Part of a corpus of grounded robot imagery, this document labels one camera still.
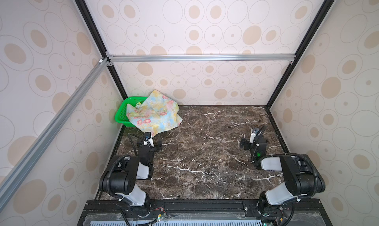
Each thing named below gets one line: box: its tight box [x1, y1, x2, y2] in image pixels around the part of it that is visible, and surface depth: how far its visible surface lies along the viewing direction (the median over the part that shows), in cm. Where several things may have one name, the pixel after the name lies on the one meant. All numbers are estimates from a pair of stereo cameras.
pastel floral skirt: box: [126, 89, 184, 137], surface depth 105 cm
